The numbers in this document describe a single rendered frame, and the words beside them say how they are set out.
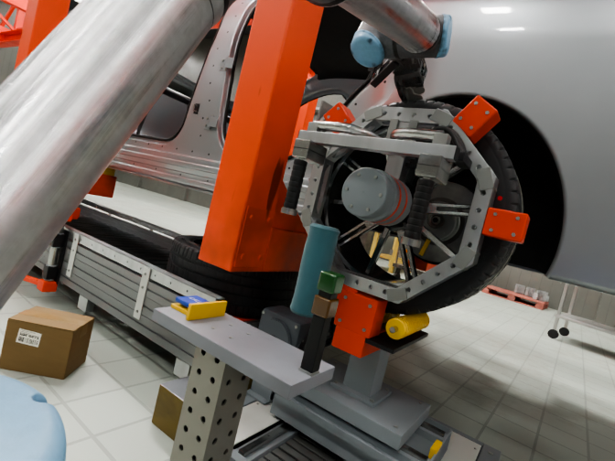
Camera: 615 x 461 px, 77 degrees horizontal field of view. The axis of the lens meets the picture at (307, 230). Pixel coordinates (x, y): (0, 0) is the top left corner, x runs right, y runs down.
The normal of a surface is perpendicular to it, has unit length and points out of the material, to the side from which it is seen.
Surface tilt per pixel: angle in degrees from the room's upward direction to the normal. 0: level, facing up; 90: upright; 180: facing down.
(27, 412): 3
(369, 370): 90
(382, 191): 90
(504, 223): 90
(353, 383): 90
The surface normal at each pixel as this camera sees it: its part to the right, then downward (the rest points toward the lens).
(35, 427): 0.26, -0.96
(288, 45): 0.81, 0.22
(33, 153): 0.67, -0.02
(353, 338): -0.54, -0.09
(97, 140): 0.91, 0.31
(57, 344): 0.09, 0.07
